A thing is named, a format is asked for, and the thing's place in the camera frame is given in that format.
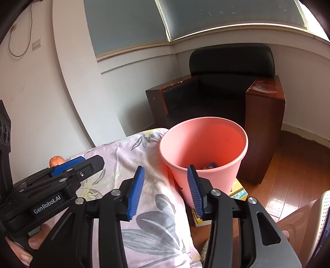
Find thin wall cable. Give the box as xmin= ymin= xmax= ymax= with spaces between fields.
xmin=8 ymin=4 xmax=33 ymax=58

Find frosted glass window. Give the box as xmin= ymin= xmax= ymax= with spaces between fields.
xmin=84 ymin=0 xmax=330 ymax=61

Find pink plastic bucket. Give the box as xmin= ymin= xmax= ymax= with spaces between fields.
xmin=159 ymin=117 xmax=249 ymax=208

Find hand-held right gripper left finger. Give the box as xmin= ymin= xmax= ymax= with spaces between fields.
xmin=28 ymin=166 xmax=145 ymax=268

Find colourful cardboard box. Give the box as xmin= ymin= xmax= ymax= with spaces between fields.
xmin=191 ymin=179 xmax=248 ymax=227

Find beige plastic chair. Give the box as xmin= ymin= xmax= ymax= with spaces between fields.
xmin=278 ymin=191 xmax=330 ymax=268

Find floral pink tablecloth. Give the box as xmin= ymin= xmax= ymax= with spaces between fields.
xmin=49 ymin=128 xmax=203 ymax=268

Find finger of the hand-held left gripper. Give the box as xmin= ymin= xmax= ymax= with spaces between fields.
xmin=21 ymin=155 xmax=105 ymax=197

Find black wooden armchair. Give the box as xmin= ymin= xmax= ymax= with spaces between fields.
xmin=146 ymin=44 xmax=286 ymax=185

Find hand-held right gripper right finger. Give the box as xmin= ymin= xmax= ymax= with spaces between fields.
xmin=187 ymin=165 xmax=302 ymax=268

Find person's left hand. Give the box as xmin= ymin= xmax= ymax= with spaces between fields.
xmin=5 ymin=224 xmax=53 ymax=266

